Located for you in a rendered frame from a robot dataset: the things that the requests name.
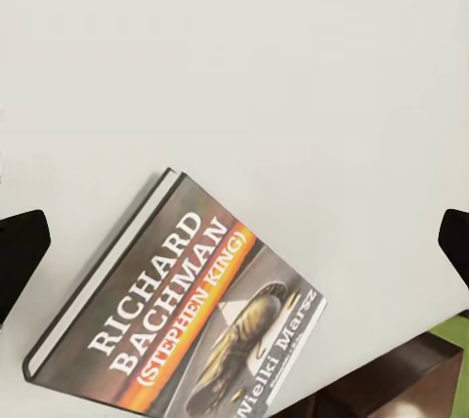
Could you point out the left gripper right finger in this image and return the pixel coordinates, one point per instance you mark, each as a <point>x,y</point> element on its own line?
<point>453,237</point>

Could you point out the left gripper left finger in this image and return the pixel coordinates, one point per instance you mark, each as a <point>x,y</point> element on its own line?
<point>24,240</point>

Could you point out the nightstand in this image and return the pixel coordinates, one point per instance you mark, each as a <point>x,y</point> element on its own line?
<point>415,380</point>

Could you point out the hardback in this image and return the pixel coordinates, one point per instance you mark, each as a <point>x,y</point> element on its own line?
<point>187,314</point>

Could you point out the bed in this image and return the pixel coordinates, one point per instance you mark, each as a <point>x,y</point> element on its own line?
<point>337,131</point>

